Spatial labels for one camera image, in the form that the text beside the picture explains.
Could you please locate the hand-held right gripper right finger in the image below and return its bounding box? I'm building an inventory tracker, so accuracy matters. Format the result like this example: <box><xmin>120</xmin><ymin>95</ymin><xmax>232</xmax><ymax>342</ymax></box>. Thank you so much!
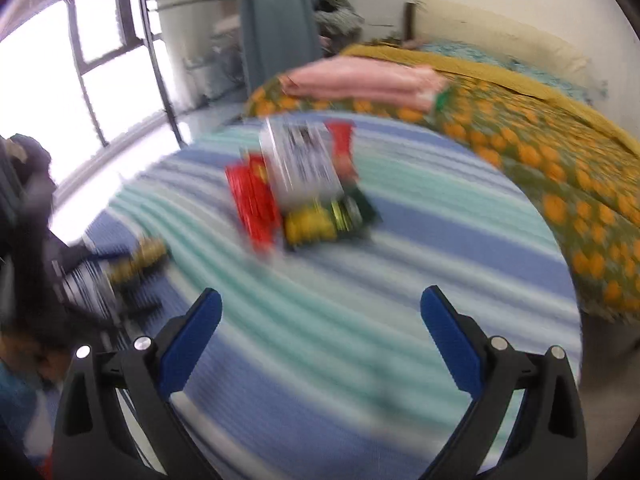
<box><xmin>420</xmin><ymin>285</ymin><xmax>588</xmax><ymax>480</ymax></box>

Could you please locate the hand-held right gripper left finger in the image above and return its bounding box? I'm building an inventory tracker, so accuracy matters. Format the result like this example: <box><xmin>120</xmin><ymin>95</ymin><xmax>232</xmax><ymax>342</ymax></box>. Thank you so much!
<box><xmin>52</xmin><ymin>287</ymin><xmax>223</xmax><ymax>480</ymax></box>

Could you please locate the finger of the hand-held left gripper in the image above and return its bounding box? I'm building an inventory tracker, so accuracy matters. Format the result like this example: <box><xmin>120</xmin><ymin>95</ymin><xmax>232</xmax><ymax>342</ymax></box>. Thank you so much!
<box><xmin>60</xmin><ymin>280</ymin><xmax>165</xmax><ymax>333</ymax></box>
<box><xmin>50</xmin><ymin>246</ymin><xmax>132</xmax><ymax>275</ymax></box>

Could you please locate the pale yellow snack packet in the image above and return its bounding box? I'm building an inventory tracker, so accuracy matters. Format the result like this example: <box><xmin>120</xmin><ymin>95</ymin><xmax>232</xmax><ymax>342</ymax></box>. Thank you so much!
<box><xmin>107</xmin><ymin>236</ymin><xmax>170</xmax><ymax>283</ymax></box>

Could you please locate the red snack packet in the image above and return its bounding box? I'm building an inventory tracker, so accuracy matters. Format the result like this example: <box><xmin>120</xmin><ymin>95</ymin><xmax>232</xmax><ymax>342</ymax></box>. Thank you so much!
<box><xmin>225</xmin><ymin>155</ymin><xmax>283</xmax><ymax>253</ymax></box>

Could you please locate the green yellow packet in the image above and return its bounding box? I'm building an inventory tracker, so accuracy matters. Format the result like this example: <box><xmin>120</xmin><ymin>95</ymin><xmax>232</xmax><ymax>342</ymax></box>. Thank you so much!
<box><xmin>282</xmin><ymin>192</ymin><xmax>381</xmax><ymax>251</ymax></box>

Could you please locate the white red plastic packet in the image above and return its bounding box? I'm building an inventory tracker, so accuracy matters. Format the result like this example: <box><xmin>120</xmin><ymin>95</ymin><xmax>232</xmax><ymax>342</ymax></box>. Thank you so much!
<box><xmin>260</xmin><ymin>117</ymin><xmax>358</xmax><ymax>208</ymax></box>

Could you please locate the round table with striped cloth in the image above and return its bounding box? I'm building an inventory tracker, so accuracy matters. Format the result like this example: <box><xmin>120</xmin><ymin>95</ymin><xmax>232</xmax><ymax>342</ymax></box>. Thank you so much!
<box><xmin>45</xmin><ymin>112</ymin><xmax>583</xmax><ymax>480</ymax></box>

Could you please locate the dark cloth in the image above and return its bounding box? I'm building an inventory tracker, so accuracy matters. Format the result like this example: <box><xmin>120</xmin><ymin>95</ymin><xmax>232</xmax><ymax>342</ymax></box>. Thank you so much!
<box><xmin>0</xmin><ymin>132</ymin><xmax>56</xmax><ymax>196</ymax></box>

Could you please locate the large window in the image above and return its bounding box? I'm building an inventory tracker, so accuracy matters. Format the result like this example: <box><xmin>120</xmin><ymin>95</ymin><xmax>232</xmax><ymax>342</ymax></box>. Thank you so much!
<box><xmin>0</xmin><ymin>0</ymin><xmax>166</xmax><ymax>186</ymax></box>

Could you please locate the bed with orange floral quilt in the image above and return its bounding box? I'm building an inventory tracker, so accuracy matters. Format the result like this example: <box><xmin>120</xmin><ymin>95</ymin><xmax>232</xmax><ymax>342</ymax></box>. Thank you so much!
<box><xmin>244</xmin><ymin>72</ymin><xmax>640</xmax><ymax>321</ymax></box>

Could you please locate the glass sliding door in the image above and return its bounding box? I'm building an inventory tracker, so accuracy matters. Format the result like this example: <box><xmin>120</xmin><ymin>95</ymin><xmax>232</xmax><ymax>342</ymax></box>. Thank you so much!
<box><xmin>134</xmin><ymin>0</ymin><xmax>241</xmax><ymax>146</ymax></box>

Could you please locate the pink folded blanket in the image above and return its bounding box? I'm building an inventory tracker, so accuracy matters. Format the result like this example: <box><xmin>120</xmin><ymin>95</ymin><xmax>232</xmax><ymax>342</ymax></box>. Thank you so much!
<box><xmin>280</xmin><ymin>55</ymin><xmax>451</xmax><ymax>111</ymax></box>

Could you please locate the yellow blanket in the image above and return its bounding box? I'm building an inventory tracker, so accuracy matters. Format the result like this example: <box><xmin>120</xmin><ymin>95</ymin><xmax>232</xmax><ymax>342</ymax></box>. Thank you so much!
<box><xmin>340</xmin><ymin>42</ymin><xmax>640</xmax><ymax>156</ymax></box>

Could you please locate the teal floral pillow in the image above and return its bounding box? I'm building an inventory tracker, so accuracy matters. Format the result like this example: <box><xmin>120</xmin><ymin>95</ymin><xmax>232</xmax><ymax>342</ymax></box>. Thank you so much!
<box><xmin>420</xmin><ymin>42</ymin><xmax>596</xmax><ymax>103</ymax></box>

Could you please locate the blue curtain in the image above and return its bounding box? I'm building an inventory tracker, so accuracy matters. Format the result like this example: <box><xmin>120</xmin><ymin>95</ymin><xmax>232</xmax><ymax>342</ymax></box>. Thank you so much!
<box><xmin>236</xmin><ymin>0</ymin><xmax>326</xmax><ymax>96</ymax></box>

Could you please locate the cream headboard cushion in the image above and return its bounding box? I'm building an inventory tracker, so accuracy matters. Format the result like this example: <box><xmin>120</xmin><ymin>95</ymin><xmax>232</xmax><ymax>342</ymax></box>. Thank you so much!
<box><xmin>415</xmin><ymin>0</ymin><xmax>591</xmax><ymax>86</ymax></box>

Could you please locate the pile of clothes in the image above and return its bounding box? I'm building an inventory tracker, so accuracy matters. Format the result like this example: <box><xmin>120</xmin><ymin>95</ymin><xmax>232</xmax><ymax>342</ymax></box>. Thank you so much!
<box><xmin>314</xmin><ymin>0</ymin><xmax>363</xmax><ymax>56</ymax></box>

